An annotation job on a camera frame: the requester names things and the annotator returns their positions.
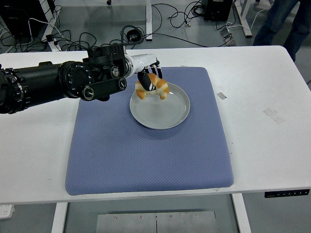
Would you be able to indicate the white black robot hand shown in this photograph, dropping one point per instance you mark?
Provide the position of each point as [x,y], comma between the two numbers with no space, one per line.
[144,60]

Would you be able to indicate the golden croissant bread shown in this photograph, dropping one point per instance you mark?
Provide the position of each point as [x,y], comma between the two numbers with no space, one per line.
[162,88]

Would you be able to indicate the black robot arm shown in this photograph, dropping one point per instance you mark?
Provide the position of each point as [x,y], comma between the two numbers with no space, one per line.
[48,80]

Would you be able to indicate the grey round plate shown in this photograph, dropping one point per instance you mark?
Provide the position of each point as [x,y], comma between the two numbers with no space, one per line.
[165,114]

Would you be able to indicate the grey metal plate with screws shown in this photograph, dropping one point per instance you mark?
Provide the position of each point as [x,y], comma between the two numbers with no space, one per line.
[155,222]

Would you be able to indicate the black caster wheel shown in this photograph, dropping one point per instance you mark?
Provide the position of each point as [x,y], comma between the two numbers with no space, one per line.
[108,1]

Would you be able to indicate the small grey tape strip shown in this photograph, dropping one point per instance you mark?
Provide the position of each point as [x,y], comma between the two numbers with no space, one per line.
[221,95]

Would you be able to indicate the grey metal floor pedal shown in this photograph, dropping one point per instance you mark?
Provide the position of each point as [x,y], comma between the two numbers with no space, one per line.
[228,36]

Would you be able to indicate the black floor box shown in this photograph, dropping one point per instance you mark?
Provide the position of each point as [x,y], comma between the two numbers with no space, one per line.
[217,9]

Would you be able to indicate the white floor power strip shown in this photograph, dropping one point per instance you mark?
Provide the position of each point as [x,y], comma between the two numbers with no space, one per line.
[54,44]

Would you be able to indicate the blue quilted mat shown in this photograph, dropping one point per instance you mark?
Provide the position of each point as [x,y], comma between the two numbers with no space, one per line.
[145,157]

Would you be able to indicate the white desk leg with foot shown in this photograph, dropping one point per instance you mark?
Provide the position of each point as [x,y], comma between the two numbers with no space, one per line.
[244,19]

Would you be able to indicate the black computer tower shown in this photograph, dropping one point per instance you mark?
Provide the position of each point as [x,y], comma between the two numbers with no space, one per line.
[19,14]

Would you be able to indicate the person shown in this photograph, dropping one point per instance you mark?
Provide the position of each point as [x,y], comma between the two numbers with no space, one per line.
[279,21]

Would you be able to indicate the large grey tape strip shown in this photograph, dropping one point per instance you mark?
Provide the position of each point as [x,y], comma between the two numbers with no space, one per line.
[273,115]

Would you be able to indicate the white table leg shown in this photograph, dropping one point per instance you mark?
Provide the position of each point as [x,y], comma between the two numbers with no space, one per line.
[59,218]
[241,216]

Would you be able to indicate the black table control panel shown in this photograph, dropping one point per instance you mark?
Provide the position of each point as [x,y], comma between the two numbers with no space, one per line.
[286,194]

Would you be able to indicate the white wall socket strip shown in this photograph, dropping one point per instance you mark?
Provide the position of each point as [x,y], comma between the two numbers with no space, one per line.
[6,211]

